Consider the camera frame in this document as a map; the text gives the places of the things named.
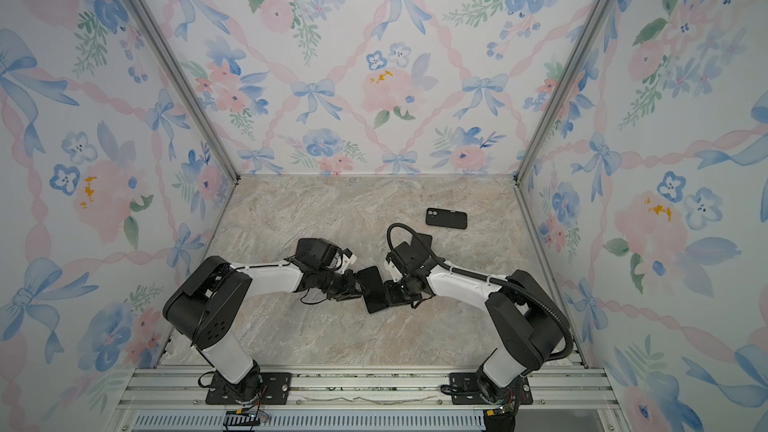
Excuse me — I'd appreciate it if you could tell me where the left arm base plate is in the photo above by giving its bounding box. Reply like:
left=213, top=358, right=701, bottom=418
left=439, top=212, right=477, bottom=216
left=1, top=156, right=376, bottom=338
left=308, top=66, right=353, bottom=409
left=198, top=371, right=293, bottom=406

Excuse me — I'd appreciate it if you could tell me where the grey-edged black phone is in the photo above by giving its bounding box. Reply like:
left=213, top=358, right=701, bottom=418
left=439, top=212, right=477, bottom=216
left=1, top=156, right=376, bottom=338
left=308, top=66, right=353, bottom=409
left=411, top=233, right=432, bottom=255

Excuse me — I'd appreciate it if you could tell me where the right corner aluminium post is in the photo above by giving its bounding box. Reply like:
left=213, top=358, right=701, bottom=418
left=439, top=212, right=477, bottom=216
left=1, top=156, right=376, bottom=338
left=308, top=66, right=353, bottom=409
left=515, top=0, right=615, bottom=187

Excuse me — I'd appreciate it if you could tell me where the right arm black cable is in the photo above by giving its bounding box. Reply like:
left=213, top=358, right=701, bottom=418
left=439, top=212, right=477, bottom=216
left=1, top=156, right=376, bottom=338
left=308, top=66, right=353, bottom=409
left=386, top=222, right=575, bottom=362

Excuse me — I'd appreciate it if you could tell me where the black phone case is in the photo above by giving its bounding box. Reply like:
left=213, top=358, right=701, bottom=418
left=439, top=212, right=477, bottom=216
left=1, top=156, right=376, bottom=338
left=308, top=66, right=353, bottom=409
left=425, top=208, right=468, bottom=230

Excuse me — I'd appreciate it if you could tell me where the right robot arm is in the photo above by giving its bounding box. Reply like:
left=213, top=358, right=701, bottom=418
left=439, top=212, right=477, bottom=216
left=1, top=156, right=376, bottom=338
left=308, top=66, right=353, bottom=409
left=384, top=239, right=575, bottom=404

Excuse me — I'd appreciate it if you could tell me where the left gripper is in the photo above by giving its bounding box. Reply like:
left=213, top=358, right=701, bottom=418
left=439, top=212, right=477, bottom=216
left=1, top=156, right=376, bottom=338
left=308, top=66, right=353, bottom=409
left=318, top=269, right=371, bottom=301

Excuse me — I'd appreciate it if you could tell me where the aluminium rail frame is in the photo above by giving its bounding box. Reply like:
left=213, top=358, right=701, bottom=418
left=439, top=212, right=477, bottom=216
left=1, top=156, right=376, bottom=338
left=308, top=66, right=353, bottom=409
left=106, top=364, right=629, bottom=431

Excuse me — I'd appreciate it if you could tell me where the blue-edged black phone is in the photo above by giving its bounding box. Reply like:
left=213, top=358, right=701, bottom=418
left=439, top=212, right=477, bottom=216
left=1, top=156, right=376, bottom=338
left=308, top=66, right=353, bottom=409
left=356, top=266, right=390, bottom=314

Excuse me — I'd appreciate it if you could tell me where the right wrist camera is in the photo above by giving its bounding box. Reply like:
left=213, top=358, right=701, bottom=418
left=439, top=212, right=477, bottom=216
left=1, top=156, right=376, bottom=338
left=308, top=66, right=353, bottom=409
left=385, top=254, right=402, bottom=282

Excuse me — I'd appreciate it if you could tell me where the corner aluminium post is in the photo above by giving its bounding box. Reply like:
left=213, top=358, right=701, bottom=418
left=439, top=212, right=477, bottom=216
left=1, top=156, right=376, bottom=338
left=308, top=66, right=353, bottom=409
left=124, top=0, right=240, bottom=183
left=515, top=0, right=615, bottom=187

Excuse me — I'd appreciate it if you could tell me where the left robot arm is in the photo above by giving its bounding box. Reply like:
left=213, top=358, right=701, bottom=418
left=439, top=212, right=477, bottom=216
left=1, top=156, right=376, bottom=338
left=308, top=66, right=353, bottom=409
left=162, top=238, right=362, bottom=401

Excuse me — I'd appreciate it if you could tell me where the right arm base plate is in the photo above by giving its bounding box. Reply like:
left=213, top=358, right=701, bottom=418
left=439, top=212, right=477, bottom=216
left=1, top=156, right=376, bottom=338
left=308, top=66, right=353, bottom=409
left=440, top=372, right=533, bottom=408

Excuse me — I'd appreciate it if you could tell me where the left corner aluminium post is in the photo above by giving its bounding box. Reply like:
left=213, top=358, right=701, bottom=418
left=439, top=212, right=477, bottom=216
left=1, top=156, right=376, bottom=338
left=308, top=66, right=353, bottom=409
left=124, top=0, right=240, bottom=183

